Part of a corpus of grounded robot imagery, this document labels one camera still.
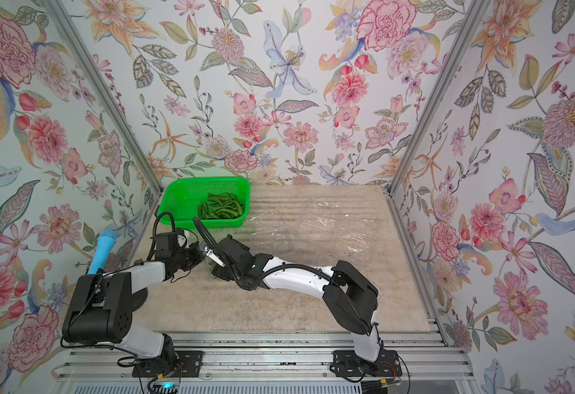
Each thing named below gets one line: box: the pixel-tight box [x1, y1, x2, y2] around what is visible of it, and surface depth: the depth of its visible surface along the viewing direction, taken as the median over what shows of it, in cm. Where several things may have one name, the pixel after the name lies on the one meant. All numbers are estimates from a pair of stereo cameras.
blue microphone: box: [87, 229, 118, 275], surface depth 74 cm
